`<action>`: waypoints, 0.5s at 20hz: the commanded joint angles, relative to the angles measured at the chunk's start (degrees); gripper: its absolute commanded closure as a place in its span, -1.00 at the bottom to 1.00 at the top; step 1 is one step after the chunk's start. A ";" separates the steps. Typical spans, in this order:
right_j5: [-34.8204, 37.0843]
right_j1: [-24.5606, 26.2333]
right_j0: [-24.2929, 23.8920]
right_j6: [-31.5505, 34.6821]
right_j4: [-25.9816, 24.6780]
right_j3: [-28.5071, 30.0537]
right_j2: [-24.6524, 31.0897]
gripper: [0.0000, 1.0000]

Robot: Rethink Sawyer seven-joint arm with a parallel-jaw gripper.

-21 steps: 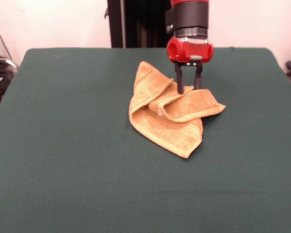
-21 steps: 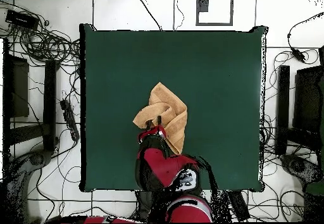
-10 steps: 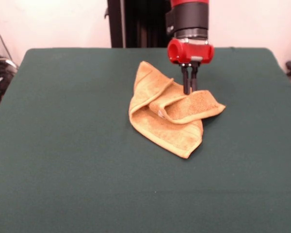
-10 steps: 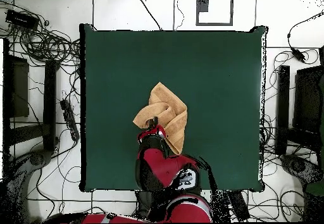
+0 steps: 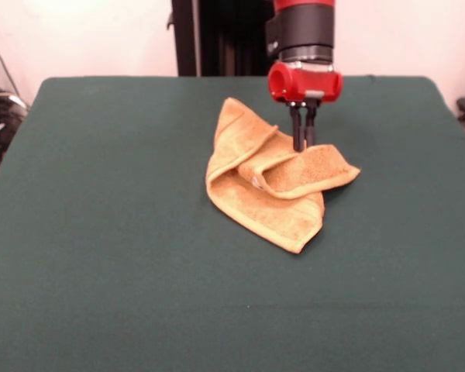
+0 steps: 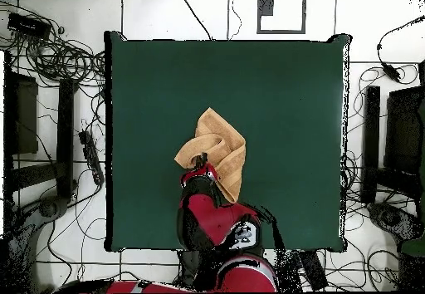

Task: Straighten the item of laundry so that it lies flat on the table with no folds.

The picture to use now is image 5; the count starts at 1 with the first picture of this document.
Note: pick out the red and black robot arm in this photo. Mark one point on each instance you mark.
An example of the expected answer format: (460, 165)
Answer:
(306, 31)

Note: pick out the dark green table cloth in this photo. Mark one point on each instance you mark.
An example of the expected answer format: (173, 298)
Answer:
(100, 240)

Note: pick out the orange-tan terry towel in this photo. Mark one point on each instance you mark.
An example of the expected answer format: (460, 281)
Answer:
(236, 128)

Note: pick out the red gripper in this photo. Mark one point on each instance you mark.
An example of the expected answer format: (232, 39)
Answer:
(294, 85)

